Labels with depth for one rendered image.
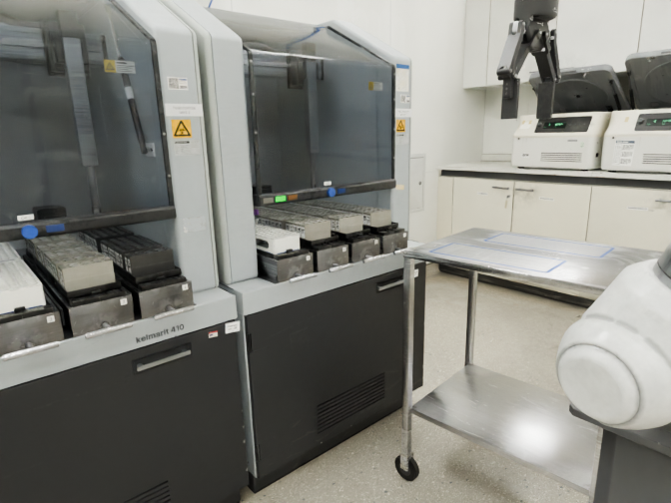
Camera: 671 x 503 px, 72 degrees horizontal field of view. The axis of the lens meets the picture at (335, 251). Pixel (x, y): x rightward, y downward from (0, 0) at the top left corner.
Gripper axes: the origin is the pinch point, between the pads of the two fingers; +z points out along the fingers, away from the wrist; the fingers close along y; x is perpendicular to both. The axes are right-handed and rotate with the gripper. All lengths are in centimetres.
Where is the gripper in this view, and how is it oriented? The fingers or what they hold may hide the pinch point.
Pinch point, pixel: (527, 113)
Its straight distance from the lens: 100.5
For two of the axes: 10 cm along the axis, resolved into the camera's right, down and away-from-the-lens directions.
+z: 0.3, 9.7, 2.5
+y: 7.6, -1.8, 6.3
